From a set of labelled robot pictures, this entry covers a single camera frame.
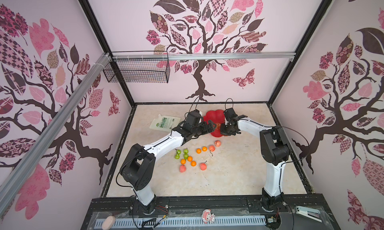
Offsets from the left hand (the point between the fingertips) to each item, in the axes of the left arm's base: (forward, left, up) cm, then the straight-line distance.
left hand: (211, 129), depth 85 cm
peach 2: (-6, -1, -14) cm, 15 cm away
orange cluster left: (-14, +17, -15) cm, 26 cm away
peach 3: (-17, +5, -13) cm, 22 cm away
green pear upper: (-7, +16, -15) cm, 23 cm away
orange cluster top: (-12, +13, -15) cm, 23 cm away
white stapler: (-41, -47, -13) cm, 63 cm away
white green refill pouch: (+16, +33, -15) cm, 39 cm away
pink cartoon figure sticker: (-41, +4, -12) cm, 43 cm away
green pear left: (-10, +21, -15) cm, 28 cm away
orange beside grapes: (-5, +4, -14) cm, 15 cm away
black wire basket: (+37, +46, +18) cm, 61 cm away
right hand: (+8, -10, -13) cm, 18 cm away
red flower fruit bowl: (+21, -8, -15) cm, 27 cm away
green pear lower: (-10, +16, -14) cm, 23 cm away
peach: (-2, -5, -13) cm, 14 cm away
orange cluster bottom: (-15, +11, -15) cm, 24 cm away
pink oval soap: (-44, +50, -13) cm, 68 cm away
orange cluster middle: (-7, +7, -14) cm, 18 cm away
